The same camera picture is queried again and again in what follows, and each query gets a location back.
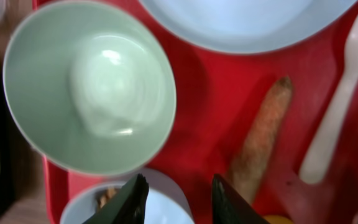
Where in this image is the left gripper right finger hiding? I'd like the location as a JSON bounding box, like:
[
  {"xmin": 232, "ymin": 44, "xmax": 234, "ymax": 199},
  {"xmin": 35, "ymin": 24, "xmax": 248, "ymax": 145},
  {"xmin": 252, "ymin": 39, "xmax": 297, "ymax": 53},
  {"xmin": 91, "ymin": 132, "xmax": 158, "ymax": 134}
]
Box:
[{"xmin": 211, "ymin": 174, "xmax": 269, "ymax": 224}]

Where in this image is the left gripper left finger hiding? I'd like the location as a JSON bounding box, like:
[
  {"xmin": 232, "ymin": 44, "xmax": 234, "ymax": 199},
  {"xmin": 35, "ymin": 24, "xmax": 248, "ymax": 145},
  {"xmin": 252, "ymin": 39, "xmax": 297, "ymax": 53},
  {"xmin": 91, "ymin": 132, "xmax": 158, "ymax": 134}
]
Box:
[{"xmin": 84, "ymin": 174, "xmax": 149, "ymax": 224}]

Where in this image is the brown food scrap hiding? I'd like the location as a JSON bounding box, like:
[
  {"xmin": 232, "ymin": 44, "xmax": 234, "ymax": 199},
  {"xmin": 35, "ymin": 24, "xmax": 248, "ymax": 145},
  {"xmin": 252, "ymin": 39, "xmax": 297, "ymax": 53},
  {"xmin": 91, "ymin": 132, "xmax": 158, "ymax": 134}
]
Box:
[{"xmin": 97, "ymin": 187, "xmax": 119, "ymax": 211}]

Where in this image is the light blue bowl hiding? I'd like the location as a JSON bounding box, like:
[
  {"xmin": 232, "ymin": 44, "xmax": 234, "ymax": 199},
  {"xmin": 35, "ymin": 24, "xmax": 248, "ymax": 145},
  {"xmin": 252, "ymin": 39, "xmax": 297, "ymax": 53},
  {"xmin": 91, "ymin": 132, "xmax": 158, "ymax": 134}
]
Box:
[{"xmin": 60, "ymin": 168, "xmax": 194, "ymax": 224}]

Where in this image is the yellow plastic cup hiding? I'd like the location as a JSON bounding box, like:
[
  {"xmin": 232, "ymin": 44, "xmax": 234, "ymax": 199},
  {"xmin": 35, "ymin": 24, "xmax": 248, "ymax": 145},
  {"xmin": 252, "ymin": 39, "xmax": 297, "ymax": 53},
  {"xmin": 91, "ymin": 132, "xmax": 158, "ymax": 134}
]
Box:
[{"xmin": 263, "ymin": 215, "xmax": 294, "ymax": 224}]

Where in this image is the orange carrot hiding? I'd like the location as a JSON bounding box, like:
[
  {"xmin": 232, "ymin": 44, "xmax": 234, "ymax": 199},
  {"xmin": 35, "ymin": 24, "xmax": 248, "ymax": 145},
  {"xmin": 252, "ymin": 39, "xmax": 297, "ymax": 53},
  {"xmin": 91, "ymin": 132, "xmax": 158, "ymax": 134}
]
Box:
[{"xmin": 226, "ymin": 77, "xmax": 293, "ymax": 203}]

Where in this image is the green bowl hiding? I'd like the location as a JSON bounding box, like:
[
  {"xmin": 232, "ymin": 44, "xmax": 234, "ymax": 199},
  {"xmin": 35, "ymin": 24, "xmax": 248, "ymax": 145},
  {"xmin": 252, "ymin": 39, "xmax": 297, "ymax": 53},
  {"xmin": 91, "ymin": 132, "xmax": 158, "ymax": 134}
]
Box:
[{"xmin": 3, "ymin": 1, "xmax": 177, "ymax": 175}]

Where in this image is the light blue plate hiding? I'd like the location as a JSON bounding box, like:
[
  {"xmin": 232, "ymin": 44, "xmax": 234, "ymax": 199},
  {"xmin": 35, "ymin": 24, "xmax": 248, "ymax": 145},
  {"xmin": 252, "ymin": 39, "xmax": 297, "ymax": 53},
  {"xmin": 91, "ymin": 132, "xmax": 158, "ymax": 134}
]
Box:
[{"xmin": 140, "ymin": 0, "xmax": 356, "ymax": 54}]

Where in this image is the white plastic spoon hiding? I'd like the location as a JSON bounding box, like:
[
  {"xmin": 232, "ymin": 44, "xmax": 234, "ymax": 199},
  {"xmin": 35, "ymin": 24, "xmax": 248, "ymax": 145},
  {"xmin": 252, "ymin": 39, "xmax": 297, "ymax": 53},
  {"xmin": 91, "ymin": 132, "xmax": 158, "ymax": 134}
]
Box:
[{"xmin": 298, "ymin": 15, "xmax": 358, "ymax": 185}]

